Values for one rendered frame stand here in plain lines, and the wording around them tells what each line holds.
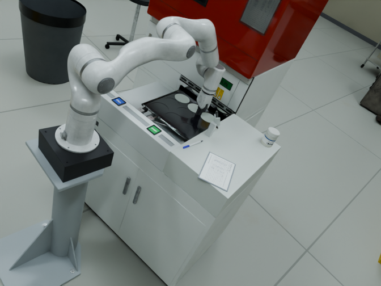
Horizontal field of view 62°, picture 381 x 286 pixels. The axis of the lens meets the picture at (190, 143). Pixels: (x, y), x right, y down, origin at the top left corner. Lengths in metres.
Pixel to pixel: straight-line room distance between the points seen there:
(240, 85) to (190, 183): 0.71
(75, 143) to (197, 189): 0.58
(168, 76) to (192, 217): 1.02
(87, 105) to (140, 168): 0.53
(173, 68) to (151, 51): 0.85
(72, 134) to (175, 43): 0.57
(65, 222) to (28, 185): 0.72
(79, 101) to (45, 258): 1.14
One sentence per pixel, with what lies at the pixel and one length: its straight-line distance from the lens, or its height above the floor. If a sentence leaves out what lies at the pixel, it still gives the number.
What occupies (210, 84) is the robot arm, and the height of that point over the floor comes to 1.14.
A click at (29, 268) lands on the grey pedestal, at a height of 0.01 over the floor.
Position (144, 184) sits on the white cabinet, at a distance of 1.73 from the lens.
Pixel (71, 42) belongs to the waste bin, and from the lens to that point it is 3.28.
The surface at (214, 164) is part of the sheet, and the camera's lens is 1.52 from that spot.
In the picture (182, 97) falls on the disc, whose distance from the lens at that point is 2.04.
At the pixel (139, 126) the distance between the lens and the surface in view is 1.58.
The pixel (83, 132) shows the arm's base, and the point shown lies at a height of 1.01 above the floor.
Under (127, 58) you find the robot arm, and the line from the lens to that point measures 1.27.
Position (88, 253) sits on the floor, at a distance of 2.21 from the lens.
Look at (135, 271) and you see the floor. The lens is 2.20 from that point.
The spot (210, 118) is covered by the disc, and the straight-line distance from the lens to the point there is 1.94.
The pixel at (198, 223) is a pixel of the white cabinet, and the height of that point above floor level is 0.71.
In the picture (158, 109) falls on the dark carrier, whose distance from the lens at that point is 1.85.
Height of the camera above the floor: 1.93
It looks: 37 degrees down
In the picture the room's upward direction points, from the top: 24 degrees clockwise
